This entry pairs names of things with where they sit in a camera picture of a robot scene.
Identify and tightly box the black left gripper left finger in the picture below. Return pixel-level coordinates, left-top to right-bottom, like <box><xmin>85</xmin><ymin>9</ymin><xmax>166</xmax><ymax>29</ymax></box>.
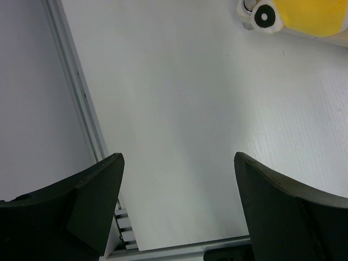
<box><xmin>1</xmin><ymin>153</ymin><xmax>125</xmax><ymax>260</ymax></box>

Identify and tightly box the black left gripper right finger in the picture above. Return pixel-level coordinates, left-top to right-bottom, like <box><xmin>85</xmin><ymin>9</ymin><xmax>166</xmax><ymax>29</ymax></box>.
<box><xmin>234</xmin><ymin>152</ymin><xmax>347</xmax><ymax>260</ymax></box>

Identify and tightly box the yellow plush toy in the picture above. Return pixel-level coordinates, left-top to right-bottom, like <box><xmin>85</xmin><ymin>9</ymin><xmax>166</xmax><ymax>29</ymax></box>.
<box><xmin>251</xmin><ymin>0</ymin><xmax>347</xmax><ymax>38</ymax></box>

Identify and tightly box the white two-tier shelf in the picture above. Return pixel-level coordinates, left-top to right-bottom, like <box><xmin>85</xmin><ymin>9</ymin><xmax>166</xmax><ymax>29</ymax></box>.
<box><xmin>237</xmin><ymin>1</ymin><xmax>347</xmax><ymax>47</ymax></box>

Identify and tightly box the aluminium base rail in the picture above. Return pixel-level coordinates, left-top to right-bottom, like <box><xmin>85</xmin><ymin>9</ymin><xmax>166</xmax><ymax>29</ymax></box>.
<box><xmin>107</xmin><ymin>200</ymin><xmax>252</xmax><ymax>261</ymax></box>

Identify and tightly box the aluminium side frame rail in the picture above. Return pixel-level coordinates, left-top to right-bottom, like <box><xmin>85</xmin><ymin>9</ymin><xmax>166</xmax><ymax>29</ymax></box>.
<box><xmin>42</xmin><ymin>1</ymin><xmax>107</xmax><ymax>162</ymax></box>

